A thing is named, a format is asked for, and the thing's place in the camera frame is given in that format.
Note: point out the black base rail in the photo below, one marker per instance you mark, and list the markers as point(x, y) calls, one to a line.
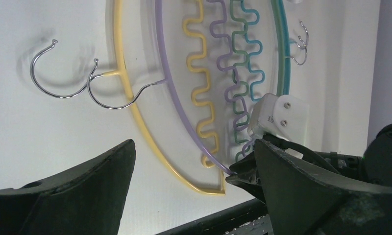
point(248, 218)

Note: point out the green wire hanger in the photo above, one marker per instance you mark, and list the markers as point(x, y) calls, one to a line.
point(240, 110)

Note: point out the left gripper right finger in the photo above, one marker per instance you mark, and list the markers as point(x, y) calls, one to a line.
point(305, 199)

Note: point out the blue wire hanger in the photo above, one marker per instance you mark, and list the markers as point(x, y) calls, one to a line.
point(283, 48)

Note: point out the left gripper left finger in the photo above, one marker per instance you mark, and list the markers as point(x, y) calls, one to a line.
point(87, 199)

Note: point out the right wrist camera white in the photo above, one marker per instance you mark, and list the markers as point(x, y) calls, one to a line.
point(283, 116)

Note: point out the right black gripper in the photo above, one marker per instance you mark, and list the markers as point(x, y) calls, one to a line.
point(375, 166)

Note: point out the yellow wire hanger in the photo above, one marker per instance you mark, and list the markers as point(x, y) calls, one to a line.
point(139, 121)

